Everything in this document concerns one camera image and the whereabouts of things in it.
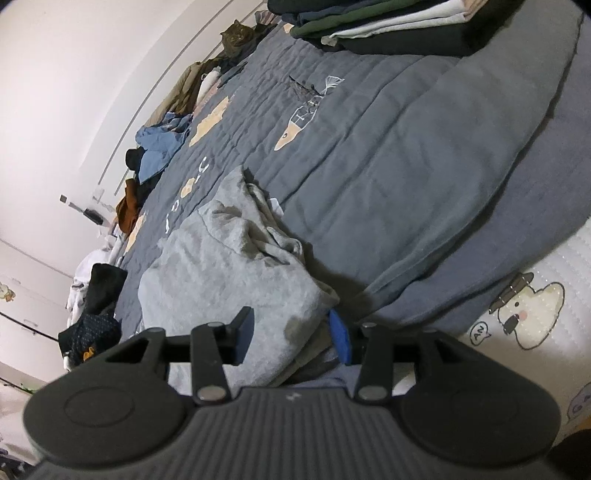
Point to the white headboard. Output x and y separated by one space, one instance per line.
152 78

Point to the black hairbrush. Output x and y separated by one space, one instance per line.
92 214

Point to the large black garment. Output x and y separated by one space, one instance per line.
106 281

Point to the white cloth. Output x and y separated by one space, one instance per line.
210 83

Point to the dark grey garment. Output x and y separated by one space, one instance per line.
233 74

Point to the beige garment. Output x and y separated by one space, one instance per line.
184 87

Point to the white wardrobe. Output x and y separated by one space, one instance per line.
27 295

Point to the grey long-sleeve shirt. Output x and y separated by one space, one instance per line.
221 277

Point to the brown garment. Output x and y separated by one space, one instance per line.
127 210

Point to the orange cloth patch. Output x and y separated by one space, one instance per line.
89 355

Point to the white wall socket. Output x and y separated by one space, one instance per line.
98 194

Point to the dark blue patterned garment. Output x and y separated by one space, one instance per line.
99 330

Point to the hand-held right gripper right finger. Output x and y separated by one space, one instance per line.
339 337

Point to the cartoon animal sticker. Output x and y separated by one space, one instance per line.
5 293

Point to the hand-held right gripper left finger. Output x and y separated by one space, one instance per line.
242 334

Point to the tabby cat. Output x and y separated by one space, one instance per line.
238 39

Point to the grey quilted blanket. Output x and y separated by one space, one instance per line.
392 161

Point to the plaid garment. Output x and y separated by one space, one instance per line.
265 19

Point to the blue denim garment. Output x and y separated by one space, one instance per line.
157 157

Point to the stack of folded clothes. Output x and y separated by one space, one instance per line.
392 27

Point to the white cartoon-print bed sheet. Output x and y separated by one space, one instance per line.
572 258

